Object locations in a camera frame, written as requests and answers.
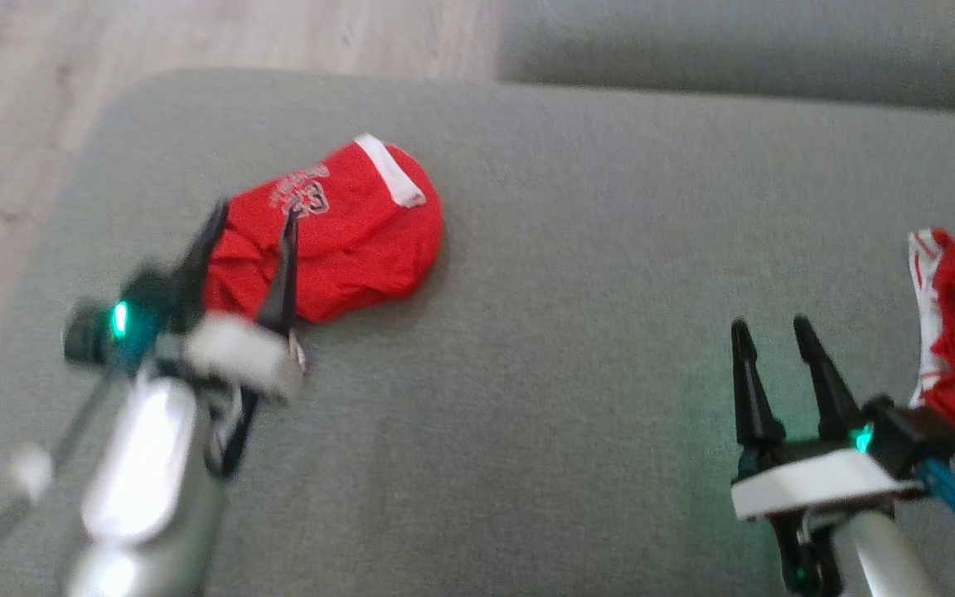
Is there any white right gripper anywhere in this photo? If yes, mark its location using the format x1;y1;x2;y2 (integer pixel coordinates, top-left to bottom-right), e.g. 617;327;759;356
730;313;928;597

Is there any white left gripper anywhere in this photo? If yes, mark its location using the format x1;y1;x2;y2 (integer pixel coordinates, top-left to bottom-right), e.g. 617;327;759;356
156;199;308;407

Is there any red printed jersey shirt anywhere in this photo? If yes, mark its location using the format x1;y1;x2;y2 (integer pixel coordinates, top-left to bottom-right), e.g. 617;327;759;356
200;133;445;326

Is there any large grey sofa seat cushion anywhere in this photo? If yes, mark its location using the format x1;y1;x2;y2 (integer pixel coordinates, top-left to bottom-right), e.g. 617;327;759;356
0;68;955;597

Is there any thin black cable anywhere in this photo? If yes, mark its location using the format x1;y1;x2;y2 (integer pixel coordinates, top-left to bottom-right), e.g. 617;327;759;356
204;386;261;482

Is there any thin grey cable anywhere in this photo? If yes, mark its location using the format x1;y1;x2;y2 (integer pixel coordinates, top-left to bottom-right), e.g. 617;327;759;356
0;377;109;591

